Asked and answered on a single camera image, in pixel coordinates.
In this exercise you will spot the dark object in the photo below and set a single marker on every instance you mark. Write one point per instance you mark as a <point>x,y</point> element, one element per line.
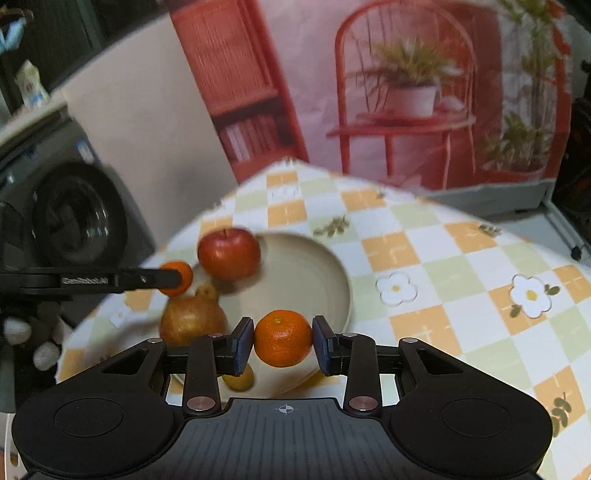
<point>572,161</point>

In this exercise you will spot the white metal frame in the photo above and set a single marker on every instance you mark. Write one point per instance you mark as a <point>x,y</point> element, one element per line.
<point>565,230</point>

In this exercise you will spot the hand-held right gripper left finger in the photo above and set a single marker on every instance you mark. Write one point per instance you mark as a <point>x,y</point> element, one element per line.
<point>244,348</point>

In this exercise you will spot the hanging laundry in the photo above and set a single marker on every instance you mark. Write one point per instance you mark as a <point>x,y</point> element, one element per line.
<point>14,30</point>

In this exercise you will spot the small bright red apple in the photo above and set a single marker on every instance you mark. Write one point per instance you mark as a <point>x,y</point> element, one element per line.
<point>228,254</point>

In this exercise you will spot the printed wall backdrop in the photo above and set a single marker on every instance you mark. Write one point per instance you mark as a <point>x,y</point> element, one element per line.
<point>314,92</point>

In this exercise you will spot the white board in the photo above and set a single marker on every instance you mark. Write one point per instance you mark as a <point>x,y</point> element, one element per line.
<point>161,138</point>

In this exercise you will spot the large dark red apple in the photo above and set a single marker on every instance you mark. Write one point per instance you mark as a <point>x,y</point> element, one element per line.
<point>191,321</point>

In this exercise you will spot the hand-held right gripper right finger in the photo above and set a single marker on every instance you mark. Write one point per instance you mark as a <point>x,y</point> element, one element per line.
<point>323,348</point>

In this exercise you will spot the grey washing machine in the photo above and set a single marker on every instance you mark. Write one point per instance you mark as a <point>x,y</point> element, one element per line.
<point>83,217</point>

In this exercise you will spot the beige round plate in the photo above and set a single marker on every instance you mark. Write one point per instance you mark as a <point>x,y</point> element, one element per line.
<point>295,277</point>

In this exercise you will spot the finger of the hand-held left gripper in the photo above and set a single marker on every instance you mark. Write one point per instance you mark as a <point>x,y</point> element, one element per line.
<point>147,279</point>

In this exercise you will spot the orange tangerine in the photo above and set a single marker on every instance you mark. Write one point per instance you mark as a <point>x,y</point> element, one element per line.
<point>184,272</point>
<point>282,339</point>

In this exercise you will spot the white packet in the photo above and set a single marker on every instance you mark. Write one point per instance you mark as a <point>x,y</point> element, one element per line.
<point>32,87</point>

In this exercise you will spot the person's left hand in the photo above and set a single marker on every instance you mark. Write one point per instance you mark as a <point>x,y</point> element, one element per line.
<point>46,355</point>

